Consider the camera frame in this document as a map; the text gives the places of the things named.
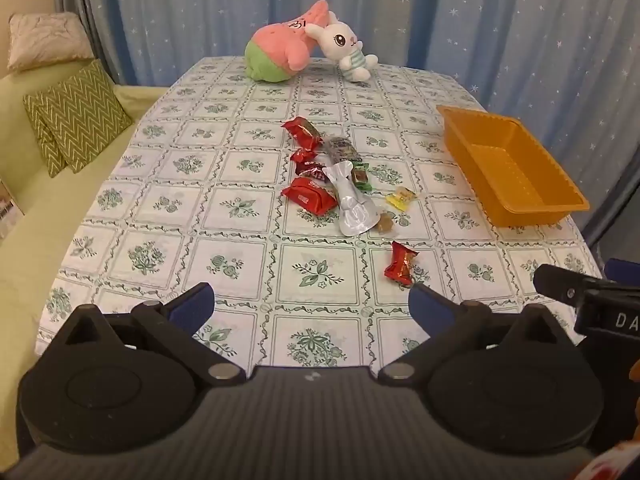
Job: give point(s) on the blue star curtain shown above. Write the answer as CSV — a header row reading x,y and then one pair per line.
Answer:
x,y
450,20

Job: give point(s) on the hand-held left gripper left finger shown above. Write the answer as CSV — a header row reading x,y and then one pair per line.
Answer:
x,y
192,305

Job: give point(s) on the red twist-wrapped candy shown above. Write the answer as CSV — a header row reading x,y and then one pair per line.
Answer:
x,y
399,265

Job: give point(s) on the green zigzag cushion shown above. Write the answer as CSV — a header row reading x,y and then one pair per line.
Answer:
x,y
85,110
42,135

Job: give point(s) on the printed booklet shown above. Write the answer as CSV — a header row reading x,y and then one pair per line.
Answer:
x,y
7,210

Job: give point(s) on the green brown candy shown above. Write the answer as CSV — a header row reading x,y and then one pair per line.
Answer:
x,y
360,176

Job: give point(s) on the person's red printed clothing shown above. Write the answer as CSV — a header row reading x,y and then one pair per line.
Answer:
x,y
615,467

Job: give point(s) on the pink green plush toy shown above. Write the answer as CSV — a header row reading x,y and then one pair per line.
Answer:
x,y
280,45

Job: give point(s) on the white rabbit plush toy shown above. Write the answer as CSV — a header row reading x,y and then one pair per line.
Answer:
x,y
340,40

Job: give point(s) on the yellow green snack packet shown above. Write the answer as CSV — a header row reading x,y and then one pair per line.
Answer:
x,y
401,198

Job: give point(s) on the dark patterned snack packet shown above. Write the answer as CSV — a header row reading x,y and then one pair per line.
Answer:
x,y
342,150

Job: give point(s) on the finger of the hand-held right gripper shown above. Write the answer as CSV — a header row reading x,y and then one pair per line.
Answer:
x,y
555,282
624,271

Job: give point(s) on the green sofa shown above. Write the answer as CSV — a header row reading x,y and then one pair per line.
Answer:
x,y
50,220

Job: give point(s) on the brown clear-wrapped candy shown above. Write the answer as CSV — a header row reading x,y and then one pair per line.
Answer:
x,y
384,223

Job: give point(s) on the silver foil snack packet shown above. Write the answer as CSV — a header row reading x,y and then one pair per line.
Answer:
x,y
352,210

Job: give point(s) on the orange plastic tray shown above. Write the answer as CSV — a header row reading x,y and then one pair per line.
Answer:
x,y
510,170

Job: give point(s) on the small red snack packet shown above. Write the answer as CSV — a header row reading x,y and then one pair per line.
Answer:
x,y
311,171
304,156

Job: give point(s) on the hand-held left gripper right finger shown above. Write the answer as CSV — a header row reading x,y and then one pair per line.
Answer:
x,y
430,306

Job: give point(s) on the beige pillow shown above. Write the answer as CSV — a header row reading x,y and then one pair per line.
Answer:
x,y
50,40

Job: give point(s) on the grey lace-trimmed curtain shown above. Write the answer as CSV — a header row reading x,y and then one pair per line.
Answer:
x,y
620,210

